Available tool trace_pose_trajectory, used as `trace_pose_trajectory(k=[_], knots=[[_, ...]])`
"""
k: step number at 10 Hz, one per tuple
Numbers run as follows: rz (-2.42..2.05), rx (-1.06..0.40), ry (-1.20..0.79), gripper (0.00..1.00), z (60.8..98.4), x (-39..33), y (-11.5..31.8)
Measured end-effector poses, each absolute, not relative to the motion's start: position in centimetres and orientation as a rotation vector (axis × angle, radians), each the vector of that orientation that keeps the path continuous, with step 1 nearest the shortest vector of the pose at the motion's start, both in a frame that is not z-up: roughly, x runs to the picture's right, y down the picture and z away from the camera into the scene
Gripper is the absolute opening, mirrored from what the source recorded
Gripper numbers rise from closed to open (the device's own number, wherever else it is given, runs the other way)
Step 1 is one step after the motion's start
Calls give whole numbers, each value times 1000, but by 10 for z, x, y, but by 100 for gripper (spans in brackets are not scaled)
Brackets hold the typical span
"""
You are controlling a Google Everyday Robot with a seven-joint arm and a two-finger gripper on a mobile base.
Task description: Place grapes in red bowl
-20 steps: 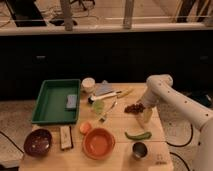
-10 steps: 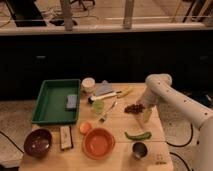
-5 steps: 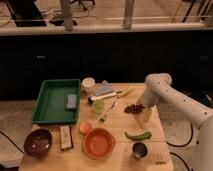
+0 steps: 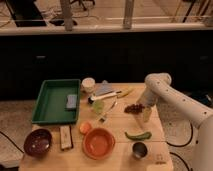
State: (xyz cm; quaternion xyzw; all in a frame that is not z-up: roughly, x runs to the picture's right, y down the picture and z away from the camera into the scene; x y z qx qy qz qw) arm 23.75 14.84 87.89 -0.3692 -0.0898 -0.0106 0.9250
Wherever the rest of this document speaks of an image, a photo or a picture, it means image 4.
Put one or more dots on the red orange bowl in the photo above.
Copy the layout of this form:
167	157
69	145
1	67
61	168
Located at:
98	143

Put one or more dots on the white chocolate bar box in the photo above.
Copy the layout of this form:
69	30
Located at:
65	137

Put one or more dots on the dark red grape bunch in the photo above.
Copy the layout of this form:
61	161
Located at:
134	108

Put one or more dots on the green plastic tray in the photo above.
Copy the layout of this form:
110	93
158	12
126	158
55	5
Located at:
51	104

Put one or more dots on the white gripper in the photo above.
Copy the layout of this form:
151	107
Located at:
148	99

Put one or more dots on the small metal fork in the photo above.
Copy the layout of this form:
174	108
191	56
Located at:
104	116

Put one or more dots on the small metal cup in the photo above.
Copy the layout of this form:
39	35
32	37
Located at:
139	150

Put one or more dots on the dark purple bowl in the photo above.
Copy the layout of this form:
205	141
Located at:
38	143

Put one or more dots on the white small cup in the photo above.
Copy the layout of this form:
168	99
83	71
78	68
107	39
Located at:
88	84

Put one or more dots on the yellow banana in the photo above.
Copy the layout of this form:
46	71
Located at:
124	92

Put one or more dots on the grey blue cloth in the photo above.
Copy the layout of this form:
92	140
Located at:
104	88

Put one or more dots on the blue sponge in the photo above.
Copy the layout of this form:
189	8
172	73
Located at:
71	102

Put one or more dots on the orange carrot piece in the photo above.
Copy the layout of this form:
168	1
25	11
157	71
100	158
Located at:
85	127

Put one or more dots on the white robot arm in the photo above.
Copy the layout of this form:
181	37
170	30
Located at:
201	116

